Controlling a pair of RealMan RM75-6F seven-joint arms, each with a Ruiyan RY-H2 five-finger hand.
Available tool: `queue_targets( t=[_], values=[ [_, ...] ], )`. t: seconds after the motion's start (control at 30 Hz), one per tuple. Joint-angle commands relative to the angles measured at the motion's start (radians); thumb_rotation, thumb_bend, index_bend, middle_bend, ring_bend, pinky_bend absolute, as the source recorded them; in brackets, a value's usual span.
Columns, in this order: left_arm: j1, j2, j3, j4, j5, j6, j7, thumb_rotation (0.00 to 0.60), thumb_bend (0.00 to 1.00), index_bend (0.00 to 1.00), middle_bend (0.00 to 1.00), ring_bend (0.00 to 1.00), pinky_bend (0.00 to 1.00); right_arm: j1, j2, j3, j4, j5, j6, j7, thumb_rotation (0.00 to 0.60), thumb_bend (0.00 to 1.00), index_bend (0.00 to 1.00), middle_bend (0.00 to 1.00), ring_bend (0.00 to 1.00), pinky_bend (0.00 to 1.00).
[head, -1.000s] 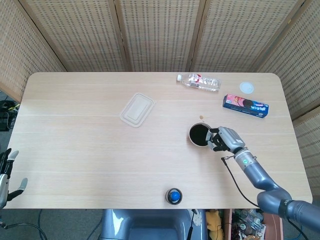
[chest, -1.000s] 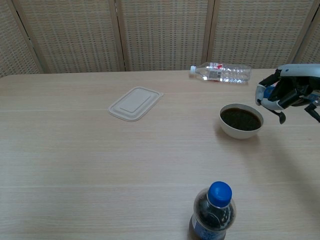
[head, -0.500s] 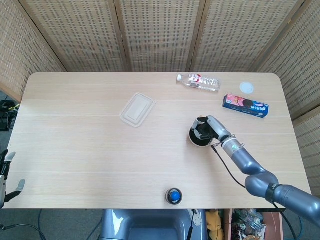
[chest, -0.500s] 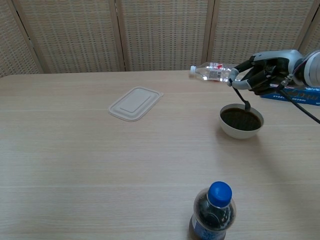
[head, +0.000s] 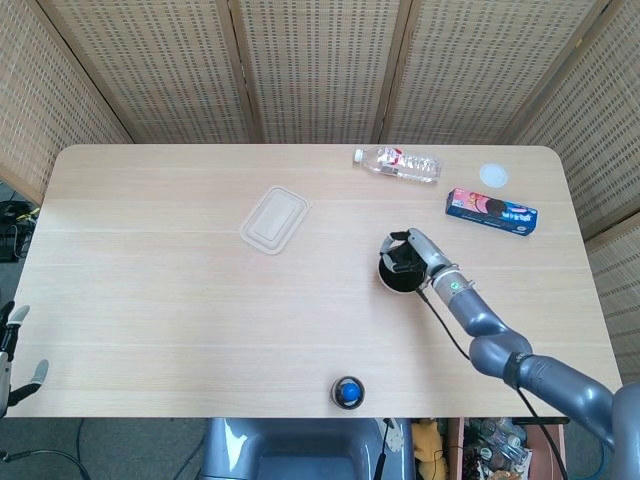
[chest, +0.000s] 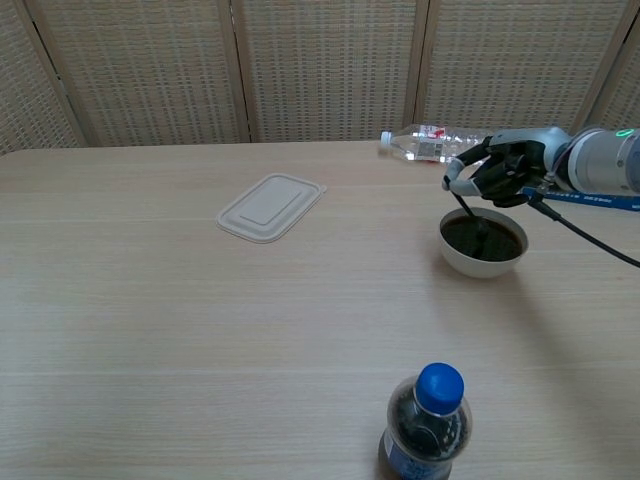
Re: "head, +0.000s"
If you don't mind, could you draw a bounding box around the dark equipment with cables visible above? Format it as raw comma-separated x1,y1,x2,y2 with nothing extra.
0,199,41,262

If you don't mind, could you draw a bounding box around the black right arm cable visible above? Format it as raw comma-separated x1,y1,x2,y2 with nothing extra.
415,284,570,480

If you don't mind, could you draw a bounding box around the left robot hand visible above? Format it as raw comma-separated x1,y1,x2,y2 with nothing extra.
0,301,50,419

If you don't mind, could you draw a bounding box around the woven folding screen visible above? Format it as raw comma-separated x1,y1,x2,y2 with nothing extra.
0,0,640,374

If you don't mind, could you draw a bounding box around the black floor cable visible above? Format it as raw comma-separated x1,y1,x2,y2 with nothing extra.
0,418,104,480

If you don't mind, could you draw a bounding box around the yellow plush toy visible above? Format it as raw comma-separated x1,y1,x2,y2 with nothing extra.
412,418,450,480

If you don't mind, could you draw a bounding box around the white bowl with dark liquid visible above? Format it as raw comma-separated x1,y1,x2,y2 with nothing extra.
375,244,430,296

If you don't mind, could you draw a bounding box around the white round lid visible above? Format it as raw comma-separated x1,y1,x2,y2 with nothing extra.
478,163,511,189

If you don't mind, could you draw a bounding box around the beige rectangular container lid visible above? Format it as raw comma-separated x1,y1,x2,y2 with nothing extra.
239,185,314,257

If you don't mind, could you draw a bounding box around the blue cookie box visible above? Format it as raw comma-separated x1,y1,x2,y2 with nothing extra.
444,187,540,237

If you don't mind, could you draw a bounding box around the box of assorted clutter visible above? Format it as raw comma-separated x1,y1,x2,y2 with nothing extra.
447,417,569,480

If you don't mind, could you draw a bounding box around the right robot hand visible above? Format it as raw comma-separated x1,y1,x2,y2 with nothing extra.
378,228,459,291

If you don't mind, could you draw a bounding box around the grey-blue robot torso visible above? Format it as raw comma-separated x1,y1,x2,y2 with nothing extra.
199,417,416,480

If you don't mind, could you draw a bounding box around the cola bottle with blue cap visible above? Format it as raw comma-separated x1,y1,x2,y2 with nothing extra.
329,375,368,412

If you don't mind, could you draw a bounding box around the clear plastic water bottle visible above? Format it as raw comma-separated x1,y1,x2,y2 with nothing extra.
353,144,443,185

